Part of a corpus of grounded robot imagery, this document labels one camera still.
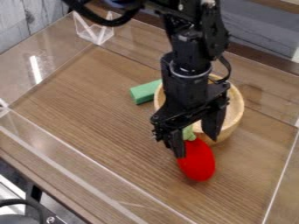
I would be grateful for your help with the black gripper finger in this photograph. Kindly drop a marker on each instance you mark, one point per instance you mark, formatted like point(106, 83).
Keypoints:
point(212, 122)
point(176, 143)

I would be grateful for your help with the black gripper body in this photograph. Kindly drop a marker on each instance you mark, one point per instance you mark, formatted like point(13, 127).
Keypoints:
point(192, 93)

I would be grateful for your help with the red plush strawberry toy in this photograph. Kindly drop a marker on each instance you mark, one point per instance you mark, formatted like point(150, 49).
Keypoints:
point(198, 163)

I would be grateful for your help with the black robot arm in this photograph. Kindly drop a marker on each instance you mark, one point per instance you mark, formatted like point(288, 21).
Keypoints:
point(192, 24)

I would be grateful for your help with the wooden bowl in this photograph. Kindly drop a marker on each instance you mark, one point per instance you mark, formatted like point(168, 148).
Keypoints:
point(235, 111)

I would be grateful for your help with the green foam block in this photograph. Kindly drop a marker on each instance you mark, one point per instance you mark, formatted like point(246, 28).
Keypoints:
point(143, 93)

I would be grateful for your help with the clear acrylic corner bracket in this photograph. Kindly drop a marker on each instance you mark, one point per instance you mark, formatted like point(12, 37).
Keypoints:
point(95, 33)

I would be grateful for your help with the black metal table bracket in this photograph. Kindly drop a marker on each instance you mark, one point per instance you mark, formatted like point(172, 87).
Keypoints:
point(37, 210)

